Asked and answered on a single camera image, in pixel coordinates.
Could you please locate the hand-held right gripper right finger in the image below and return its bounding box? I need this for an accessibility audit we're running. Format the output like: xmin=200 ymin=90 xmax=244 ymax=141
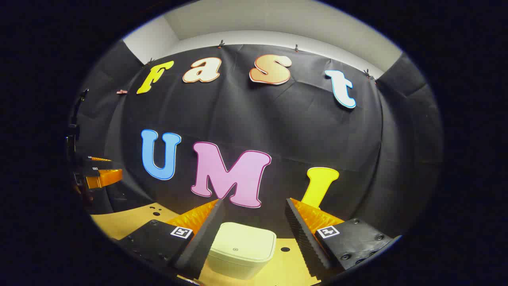
xmin=285 ymin=198 xmax=402 ymax=280

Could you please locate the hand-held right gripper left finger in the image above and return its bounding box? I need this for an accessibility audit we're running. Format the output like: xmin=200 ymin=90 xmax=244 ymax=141
xmin=117 ymin=199 xmax=225 ymax=280

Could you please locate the green desktop garbage bin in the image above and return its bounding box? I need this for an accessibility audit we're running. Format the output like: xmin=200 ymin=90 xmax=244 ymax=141
xmin=206 ymin=222 xmax=277 ymax=280

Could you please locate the wooden desktop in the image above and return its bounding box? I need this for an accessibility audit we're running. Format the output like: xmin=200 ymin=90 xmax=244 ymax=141
xmin=90 ymin=203 xmax=322 ymax=286

